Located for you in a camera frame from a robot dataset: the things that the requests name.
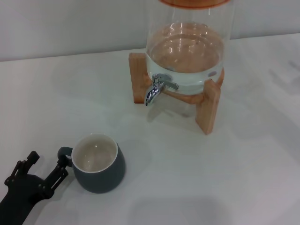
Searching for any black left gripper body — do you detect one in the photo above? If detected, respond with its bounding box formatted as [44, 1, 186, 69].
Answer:
[0, 173, 54, 225]

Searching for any dark cup with white inside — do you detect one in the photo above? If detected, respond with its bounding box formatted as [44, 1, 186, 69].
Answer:
[57, 133, 127, 194]

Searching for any chrome metal faucet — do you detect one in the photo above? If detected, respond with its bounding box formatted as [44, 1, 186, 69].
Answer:
[144, 73, 180, 106]

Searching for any wooden dispenser stand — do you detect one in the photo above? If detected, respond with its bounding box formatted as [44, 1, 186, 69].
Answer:
[128, 52, 225, 135]

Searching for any clear glass water dispenser jar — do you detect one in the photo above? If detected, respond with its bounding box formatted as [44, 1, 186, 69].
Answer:
[144, 0, 236, 94]

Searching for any round wooden jar lid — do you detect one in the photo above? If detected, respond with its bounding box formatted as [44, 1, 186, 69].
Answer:
[159, 0, 232, 10]

